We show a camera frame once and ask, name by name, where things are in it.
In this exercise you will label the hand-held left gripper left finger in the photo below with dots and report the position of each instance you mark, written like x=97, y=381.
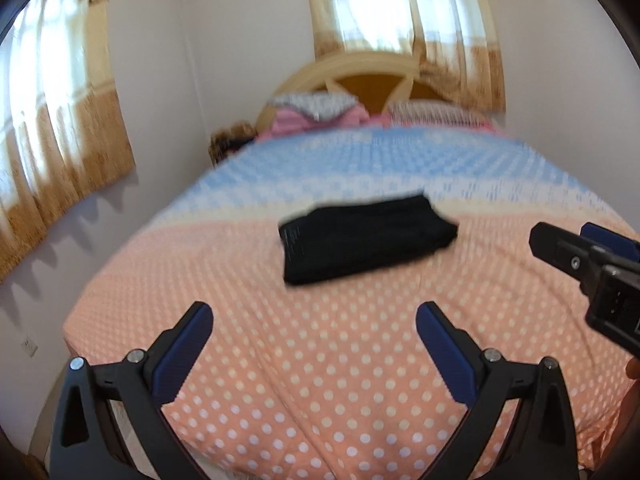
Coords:
x=185, y=345

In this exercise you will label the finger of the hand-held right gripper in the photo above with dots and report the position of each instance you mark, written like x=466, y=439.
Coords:
x=612, y=242
x=557, y=250

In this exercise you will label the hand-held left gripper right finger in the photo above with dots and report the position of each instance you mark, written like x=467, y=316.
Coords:
x=445, y=355

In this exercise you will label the black pants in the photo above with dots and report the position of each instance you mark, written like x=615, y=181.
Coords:
x=360, y=240

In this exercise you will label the orange and blue dotted bedspread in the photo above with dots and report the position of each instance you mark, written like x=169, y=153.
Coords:
x=325, y=360

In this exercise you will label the red patterned pillow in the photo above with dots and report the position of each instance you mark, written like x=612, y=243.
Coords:
x=435, y=112

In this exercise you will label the brown bedside basket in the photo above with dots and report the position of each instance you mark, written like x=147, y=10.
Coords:
x=230, y=142

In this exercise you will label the beige curtain with brown hem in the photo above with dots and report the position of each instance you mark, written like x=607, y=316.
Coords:
x=320, y=35
x=90, y=150

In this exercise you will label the pink striped pillow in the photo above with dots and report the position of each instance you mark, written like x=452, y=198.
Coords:
x=290, y=122

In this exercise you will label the beige and brown wooden headboard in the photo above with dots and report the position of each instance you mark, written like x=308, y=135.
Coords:
x=370, y=85

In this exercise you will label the grey patterned pillow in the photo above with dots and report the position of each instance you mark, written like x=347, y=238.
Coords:
x=320, y=102

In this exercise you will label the white wall outlet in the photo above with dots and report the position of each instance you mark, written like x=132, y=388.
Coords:
x=29, y=346

